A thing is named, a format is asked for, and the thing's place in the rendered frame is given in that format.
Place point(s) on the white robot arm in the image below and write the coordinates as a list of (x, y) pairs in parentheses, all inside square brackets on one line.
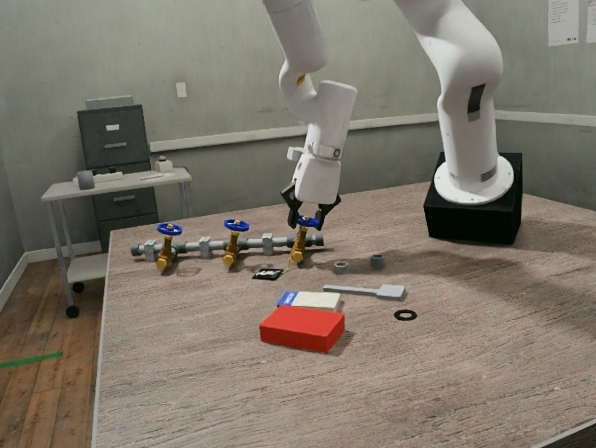
[(470, 67)]

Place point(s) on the red block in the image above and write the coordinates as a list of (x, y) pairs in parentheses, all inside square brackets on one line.
[(303, 328)]

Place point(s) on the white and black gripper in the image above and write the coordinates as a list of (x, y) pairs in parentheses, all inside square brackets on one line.
[(315, 180)]

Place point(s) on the black rubber ring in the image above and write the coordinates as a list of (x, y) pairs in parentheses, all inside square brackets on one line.
[(412, 317)]

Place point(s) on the grey and white pipe manifold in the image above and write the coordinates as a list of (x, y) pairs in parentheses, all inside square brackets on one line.
[(171, 249)]

